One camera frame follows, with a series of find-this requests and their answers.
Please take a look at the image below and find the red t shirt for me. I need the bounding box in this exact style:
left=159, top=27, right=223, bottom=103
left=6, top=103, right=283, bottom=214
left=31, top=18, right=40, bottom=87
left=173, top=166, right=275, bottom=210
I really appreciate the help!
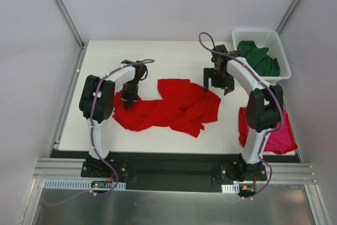
left=238, top=106, right=298, bottom=155
left=113, top=79, right=221, bottom=138

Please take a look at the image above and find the white plastic basket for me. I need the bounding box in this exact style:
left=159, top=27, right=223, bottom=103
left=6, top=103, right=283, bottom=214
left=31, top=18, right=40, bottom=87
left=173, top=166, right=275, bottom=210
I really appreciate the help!
left=232, top=28, right=292, bottom=84

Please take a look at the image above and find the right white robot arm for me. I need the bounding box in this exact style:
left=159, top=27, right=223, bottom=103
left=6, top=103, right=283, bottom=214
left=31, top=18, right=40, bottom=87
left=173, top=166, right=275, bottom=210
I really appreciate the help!
left=203, top=45, right=284, bottom=182

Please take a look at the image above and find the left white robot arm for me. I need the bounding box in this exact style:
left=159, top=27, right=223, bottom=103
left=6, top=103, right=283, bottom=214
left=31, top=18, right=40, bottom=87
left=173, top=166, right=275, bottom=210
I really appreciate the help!
left=79, top=59, right=155, bottom=177

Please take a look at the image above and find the green t shirt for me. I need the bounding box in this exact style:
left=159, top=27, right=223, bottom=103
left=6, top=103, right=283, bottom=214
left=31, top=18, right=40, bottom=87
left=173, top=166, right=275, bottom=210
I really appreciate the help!
left=237, top=41, right=281, bottom=76

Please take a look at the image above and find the folded red t shirt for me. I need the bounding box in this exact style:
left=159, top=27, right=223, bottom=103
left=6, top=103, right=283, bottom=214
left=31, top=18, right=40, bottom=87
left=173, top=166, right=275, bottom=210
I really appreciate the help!
left=238, top=106, right=298, bottom=155

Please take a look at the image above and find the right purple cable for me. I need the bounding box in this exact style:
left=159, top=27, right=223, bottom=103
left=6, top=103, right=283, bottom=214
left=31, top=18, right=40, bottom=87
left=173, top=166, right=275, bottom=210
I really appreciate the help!
left=198, top=32, right=284, bottom=202

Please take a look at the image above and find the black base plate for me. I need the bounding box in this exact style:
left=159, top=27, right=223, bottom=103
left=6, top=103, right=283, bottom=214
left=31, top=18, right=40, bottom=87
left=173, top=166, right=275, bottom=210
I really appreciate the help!
left=80, top=152, right=267, bottom=191

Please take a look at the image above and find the right white cable duct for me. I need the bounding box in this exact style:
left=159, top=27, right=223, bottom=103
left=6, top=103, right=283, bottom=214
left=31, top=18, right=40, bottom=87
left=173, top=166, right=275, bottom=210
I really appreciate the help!
left=221, top=183, right=240, bottom=194

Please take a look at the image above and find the white cable duct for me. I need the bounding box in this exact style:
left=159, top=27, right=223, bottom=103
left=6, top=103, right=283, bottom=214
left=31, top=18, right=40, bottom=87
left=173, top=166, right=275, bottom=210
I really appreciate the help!
left=221, top=183, right=240, bottom=194
left=44, top=179, right=126, bottom=191

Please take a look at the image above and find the left white cable duct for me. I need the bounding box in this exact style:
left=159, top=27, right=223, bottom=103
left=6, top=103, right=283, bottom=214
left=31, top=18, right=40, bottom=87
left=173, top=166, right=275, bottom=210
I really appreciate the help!
left=44, top=179, right=126, bottom=191

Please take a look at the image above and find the aluminium rail frame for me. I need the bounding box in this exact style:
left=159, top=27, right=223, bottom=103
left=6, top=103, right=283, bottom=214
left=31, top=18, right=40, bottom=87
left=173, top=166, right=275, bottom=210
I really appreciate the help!
left=32, top=41, right=332, bottom=225

